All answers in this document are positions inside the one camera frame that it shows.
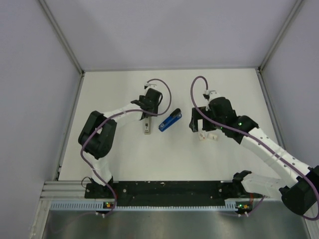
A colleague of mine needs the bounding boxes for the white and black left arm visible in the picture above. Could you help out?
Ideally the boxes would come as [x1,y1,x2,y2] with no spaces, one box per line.
[78,87,162,198]

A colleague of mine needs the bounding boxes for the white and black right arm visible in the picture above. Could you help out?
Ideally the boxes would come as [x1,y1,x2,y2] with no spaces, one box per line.
[189,95,319,217]

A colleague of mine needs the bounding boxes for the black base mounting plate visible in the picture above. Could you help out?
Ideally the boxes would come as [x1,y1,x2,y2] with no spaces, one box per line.
[84,181,252,207]

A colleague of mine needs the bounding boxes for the grey and black stapler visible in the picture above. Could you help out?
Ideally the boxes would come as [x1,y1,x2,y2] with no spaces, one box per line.
[143,117,152,135]

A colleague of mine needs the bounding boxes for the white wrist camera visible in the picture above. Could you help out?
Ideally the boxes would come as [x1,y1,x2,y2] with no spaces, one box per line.
[144,83,157,90]
[203,90,221,101]

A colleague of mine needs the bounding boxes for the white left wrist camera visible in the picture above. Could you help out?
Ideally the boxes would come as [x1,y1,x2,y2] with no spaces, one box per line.
[144,83,157,90]

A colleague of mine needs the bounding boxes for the aluminium frame post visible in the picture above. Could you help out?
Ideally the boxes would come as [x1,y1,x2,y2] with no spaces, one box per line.
[37,0,84,76]
[258,0,306,74]

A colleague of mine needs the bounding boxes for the aluminium frame post right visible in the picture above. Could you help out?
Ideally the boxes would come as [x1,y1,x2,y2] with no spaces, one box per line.
[258,0,306,74]

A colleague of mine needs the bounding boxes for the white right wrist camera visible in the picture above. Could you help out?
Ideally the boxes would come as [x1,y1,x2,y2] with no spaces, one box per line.
[203,90,221,101]

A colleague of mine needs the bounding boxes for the aluminium frame post left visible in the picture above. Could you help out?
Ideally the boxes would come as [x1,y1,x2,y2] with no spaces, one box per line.
[37,0,84,76]

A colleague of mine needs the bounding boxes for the aluminium frame rail front left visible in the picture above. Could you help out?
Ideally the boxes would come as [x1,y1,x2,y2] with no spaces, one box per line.
[40,180,91,200]

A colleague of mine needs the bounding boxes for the light blue slotted cable duct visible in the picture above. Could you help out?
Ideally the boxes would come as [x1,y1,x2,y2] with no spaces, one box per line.
[50,201,238,212]

